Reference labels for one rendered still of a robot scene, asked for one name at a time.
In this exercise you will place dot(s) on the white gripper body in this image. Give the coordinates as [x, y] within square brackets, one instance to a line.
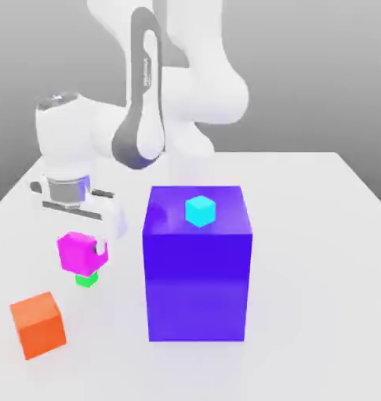
[110, 216]

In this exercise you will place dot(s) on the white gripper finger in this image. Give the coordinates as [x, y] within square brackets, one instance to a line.
[102, 247]

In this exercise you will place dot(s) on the small magenta cube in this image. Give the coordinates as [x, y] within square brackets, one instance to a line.
[76, 253]

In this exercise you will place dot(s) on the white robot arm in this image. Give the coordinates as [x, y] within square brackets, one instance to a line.
[209, 94]

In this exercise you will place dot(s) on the small green cube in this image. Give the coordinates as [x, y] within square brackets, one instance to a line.
[87, 280]

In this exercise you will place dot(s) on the small cyan cube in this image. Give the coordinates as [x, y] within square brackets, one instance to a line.
[200, 211]

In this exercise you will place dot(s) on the small orange cube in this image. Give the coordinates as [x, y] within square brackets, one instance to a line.
[40, 325]

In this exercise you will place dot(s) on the large purple box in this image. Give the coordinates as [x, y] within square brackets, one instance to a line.
[196, 282]

